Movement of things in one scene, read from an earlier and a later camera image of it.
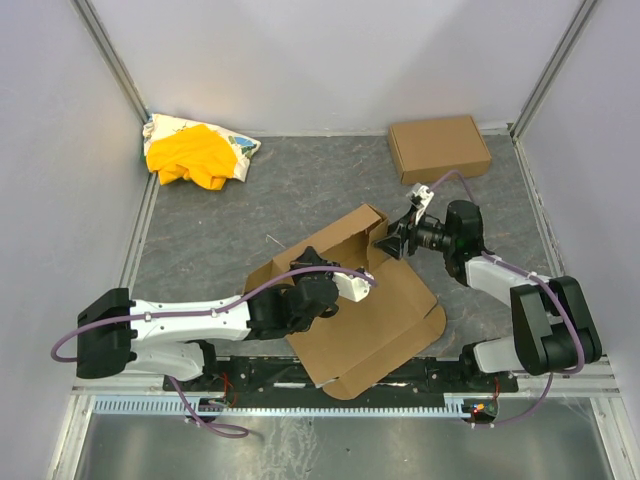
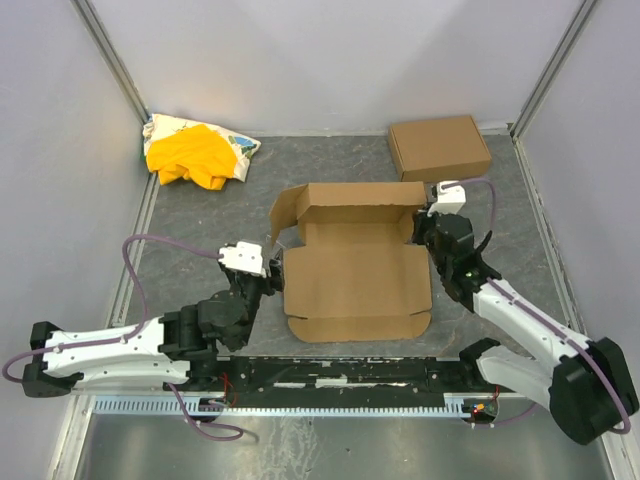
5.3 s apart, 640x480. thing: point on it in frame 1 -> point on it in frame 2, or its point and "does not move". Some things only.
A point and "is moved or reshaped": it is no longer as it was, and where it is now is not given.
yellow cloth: [200, 155] does not move
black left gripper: [310, 257] -> [270, 281]
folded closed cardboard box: [427, 151] does not move
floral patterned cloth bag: [160, 126] does not move
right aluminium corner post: [586, 13] does not move
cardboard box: [398, 316] is moved or reshaped
